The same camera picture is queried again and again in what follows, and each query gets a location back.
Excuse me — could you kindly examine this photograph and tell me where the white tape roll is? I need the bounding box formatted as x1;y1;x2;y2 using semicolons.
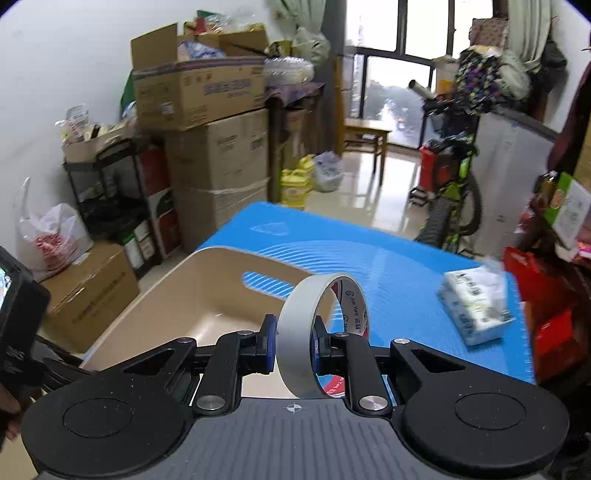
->
276;273;370;399

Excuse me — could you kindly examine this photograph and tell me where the beige plastic storage bin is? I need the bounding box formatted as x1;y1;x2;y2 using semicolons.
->
79;247;340;400

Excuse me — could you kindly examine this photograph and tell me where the floor cardboard box with print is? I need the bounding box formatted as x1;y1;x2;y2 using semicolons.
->
42;241;139;353

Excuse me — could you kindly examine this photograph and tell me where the blue silicone table mat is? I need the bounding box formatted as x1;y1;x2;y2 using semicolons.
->
204;202;535;383

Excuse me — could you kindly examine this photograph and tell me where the white red plastic bag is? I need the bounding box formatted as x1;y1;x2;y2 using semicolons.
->
14;177;93;282

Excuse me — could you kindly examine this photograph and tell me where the wrapped bottom cardboard box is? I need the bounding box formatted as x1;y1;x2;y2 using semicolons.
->
173;178;269;253

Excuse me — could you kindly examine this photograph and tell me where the white tissue pack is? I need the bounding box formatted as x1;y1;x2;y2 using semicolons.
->
438;257;515;347

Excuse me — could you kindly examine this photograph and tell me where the yellow oil jug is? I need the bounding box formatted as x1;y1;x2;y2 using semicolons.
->
280;155;315;211

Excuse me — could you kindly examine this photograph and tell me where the translucent plastic bag on floor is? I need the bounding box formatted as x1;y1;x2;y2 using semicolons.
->
311;151;344;193

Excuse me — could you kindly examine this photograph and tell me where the black metal shelf rack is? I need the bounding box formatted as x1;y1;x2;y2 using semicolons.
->
63;139;162;279

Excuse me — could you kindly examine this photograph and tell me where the green black bicycle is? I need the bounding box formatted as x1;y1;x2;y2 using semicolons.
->
409;80;483;258

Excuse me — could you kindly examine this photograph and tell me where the middle stacked cardboard box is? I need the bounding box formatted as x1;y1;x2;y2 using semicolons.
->
164;109;269;191

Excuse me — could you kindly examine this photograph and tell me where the red black appliance box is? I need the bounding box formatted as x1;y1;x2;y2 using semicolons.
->
138;146;181;259

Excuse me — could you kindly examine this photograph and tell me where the wooden stool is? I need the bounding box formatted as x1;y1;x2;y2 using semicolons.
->
341;118;392;186

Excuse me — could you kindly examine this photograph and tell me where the white cabinet appliance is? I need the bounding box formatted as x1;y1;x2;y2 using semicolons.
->
472;107;557;258

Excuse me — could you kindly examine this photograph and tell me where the green white carton box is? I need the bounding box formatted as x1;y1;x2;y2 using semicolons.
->
545;173;591;249

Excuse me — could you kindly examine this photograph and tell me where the top open cardboard box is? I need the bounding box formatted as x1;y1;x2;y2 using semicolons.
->
130;24;269;131

